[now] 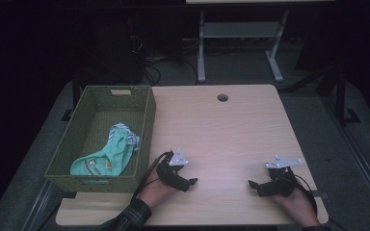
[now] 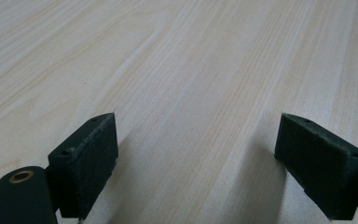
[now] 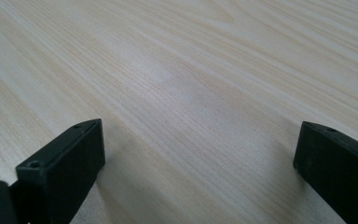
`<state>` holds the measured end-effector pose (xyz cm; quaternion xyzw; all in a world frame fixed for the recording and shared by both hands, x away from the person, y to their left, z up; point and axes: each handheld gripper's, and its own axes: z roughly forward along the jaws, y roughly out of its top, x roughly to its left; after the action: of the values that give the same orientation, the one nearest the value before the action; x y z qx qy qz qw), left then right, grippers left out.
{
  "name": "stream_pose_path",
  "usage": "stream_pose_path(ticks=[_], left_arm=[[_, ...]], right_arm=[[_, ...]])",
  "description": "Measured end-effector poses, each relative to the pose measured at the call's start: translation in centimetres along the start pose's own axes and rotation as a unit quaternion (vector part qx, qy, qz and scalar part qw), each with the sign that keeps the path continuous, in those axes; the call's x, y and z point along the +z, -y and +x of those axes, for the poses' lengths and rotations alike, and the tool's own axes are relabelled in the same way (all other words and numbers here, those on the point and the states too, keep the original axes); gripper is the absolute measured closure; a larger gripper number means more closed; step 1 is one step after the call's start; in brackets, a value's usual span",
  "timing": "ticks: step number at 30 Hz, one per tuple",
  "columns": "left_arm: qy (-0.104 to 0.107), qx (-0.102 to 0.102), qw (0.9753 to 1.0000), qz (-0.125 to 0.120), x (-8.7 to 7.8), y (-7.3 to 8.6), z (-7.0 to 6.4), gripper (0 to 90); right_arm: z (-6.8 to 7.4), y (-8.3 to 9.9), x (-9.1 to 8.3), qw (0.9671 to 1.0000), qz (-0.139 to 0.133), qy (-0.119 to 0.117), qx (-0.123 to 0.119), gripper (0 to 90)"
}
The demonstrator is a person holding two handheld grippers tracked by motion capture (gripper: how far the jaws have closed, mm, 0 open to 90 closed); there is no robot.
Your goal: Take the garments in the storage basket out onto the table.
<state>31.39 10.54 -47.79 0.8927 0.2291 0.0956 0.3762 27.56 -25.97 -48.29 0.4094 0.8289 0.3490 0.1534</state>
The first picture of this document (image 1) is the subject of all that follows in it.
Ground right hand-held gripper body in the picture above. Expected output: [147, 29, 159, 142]
[262, 155, 304, 197]

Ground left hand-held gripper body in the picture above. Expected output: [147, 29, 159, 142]
[155, 147, 189, 191]

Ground mint green striped-trim garment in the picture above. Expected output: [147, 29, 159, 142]
[69, 122, 142, 177]

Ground green woven basket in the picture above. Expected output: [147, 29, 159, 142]
[43, 85, 157, 194]

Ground person's left hand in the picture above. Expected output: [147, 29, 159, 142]
[138, 168, 178, 208]

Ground person's right hand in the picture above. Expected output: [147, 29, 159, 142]
[270, 183, 321, 227]

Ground grey tape strip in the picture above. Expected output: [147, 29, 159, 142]
[304, 190, 330, 200]

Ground black metal stand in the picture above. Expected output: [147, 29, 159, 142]
[282, 62, 362, 127]

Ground white metal stand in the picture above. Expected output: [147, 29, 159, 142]
[197, 10, 290, 84]

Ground left hand-held gripper black cable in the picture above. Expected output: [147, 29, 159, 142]
[131, 151, 173, 203]

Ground hand-held gripper black cable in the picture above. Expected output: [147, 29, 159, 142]
[131, 151, 173, 203]
[292, 174, 319, 217]

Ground right hand-held gripper black cable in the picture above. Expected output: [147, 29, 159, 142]
[292, 174, 319, 217]

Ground grey metal floor rail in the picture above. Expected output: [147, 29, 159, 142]
[321, 95, 370, 223]
[21, 180, 63, 231]

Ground bundle of black floor cables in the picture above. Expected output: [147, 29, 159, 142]
[140, 52, 200, 87]

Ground black table leg bracket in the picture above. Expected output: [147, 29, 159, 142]
[60, 75, 82, 123]

